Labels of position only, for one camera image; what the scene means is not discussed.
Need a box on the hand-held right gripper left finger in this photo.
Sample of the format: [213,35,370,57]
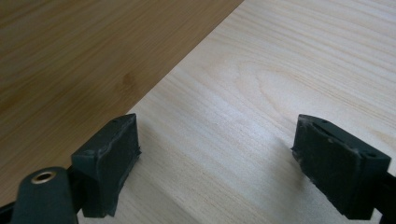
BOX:
[71,113,142,218]

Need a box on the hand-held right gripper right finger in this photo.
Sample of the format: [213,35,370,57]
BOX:
[291,113,392,220]

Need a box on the wooden tea box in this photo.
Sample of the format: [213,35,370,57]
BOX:
[0,0,246,206]

